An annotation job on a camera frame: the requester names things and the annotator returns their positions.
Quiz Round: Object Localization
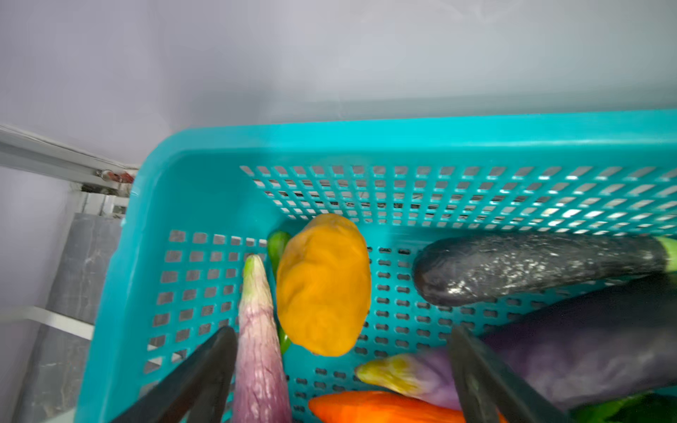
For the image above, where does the dark black cucumber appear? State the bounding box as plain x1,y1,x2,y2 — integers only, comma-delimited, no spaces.
413,233,676,307

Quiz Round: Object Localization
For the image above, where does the pale purple striped eggplant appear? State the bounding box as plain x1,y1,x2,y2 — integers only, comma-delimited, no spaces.
232,255,293,422

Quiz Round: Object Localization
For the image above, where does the orange carrot in teal basket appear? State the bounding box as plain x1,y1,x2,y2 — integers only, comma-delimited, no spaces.
307,390,509,423

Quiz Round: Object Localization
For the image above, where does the green bell pepper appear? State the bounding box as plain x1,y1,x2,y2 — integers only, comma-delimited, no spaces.
571,393,676,423

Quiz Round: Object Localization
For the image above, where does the teal plastic vegetable basket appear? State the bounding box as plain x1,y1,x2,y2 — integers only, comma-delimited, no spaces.
76,109,676,422

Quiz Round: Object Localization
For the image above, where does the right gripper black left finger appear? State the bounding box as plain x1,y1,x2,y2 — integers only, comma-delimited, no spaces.
115,326,238,422

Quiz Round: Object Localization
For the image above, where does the yellow lemon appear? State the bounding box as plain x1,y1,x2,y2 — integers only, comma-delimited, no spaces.
276,214,372,357

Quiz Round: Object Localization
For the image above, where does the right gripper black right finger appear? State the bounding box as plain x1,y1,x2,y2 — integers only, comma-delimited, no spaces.
449,326,571,423

